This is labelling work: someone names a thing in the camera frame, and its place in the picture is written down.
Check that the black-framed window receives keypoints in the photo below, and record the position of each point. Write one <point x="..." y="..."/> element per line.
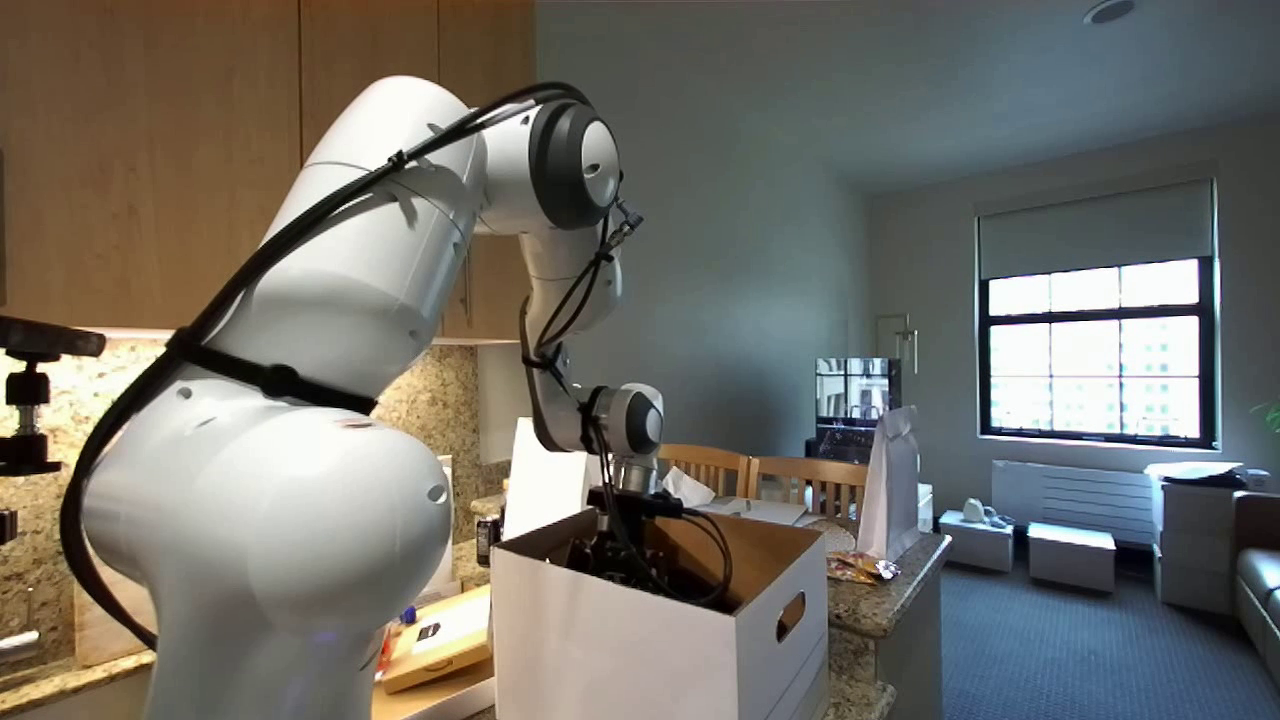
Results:
<point x="1092" y="345"/>

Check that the brown flat board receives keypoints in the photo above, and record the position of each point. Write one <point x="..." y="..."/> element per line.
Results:
<point x="427" y="701"/>

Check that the wooden chair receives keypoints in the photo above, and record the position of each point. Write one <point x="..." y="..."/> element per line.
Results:
<point x="815" y="481"/>
<point x="707" y="466"/>

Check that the white radiator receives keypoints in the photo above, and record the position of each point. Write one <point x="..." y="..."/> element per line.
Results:
<point x="1065" y="499"/>

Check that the white ottoman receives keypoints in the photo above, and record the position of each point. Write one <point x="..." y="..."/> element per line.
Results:
<point x="977" y="547"/>
<point x="1068" y="556"/>

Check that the grey sofa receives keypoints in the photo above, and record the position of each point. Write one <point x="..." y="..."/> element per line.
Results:
<point x="1260" y="603"/>

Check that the white low cabinet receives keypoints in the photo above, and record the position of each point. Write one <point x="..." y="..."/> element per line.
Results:
<point x="1194" y="543"/>

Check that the black camera tripod mount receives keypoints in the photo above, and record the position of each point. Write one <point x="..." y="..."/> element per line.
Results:
<point x="41" y="342"/>

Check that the white paper bag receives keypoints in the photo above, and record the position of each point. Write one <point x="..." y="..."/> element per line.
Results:
<point x="534" y="466"/>

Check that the white cardboard box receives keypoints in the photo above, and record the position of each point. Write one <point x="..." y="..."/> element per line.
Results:
<point x="643" y="655"/>

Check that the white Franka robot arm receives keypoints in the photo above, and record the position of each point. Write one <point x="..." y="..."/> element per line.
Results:
<point x="265" y="534"/>

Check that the grey roller blind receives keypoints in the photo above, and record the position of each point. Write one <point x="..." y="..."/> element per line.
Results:
<point x="1092" y="225"/>

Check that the dark white-striped Adidas jacket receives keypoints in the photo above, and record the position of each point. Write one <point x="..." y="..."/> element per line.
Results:
<point x="666" y="582"/>

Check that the wooden wall cabinets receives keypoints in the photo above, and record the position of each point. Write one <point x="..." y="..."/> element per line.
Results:
<point x="135" y="135"/>

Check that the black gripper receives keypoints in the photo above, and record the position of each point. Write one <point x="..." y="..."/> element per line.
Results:
<point x="625" y="521"/>

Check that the small colourful packet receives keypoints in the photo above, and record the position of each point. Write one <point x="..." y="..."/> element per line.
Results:
<point x="864" y="568"/>

